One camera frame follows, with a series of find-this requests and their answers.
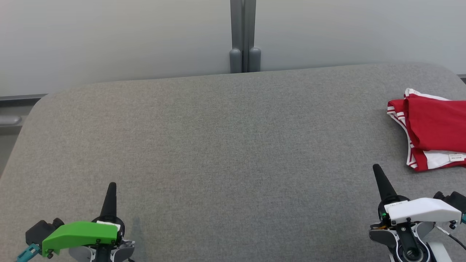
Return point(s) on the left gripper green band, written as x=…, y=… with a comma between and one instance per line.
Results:
x=80, y=234

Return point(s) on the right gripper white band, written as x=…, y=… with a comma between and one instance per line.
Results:
x=422, y=211

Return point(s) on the red white basketball jersey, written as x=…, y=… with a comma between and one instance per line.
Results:
x=437, y=123

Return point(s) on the red shorts white trim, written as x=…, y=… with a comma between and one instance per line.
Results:
x=409, y=92

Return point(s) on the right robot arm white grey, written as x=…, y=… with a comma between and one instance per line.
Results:
x=382, y=236

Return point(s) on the grey rounded partition foot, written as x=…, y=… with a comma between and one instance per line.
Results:
x=9, y=120

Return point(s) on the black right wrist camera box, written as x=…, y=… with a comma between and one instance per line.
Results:
x=455, y=200

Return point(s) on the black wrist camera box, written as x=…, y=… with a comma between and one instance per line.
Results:
x=455, y=200
x=38, y=231

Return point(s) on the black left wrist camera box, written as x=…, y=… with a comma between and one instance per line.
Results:
x=38, y=231

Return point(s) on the dark grey wall rail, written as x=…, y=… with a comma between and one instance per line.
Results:
x=462, y=76
x=18, y=99

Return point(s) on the grey metal partition post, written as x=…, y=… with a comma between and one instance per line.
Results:
x=249, y=25
x=236, y=25

